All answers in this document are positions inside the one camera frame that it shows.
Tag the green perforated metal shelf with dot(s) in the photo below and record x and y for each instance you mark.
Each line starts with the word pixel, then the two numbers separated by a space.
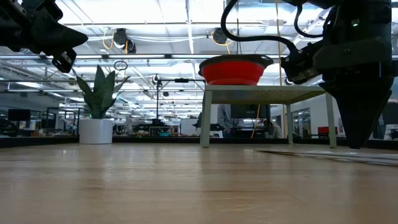
pixel 267 95

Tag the black background robot arm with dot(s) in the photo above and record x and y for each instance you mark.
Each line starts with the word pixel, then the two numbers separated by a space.
pixel 215 126

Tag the white plant pot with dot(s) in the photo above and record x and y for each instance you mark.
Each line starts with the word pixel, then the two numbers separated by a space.
pixel 95 132

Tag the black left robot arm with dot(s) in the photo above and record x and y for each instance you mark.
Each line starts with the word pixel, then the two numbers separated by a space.
pixel 6 18

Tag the black camera gantry frame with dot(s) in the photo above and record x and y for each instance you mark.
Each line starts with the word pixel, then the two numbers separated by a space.
pixel 182 80

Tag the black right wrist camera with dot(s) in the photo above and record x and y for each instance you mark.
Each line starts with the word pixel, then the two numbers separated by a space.
pixel 300 63

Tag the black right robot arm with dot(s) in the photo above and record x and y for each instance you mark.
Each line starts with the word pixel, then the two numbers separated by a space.
pixel 363 18

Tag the red collapsible bowl grey rim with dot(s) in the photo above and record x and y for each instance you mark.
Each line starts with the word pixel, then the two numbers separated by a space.
pixel 234 73

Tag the black monitor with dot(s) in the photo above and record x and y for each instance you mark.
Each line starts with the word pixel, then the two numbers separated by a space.
pixel 248 111
pixel 19 115

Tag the person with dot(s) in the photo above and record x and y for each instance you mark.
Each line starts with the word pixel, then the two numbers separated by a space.
pixel 273 127
pixel 224 118

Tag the green snake plant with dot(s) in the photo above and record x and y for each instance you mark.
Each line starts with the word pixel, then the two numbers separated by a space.
pixel 101 93

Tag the black partition panel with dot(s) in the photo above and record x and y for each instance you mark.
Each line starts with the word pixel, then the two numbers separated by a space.
pixel 390 116

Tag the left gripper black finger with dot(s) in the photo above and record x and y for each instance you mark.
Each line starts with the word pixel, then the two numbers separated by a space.
pixel 64 60
pixel 59 29

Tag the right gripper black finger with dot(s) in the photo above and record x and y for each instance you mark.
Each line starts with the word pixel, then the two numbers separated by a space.
pixel 337 93
pixel 367 109

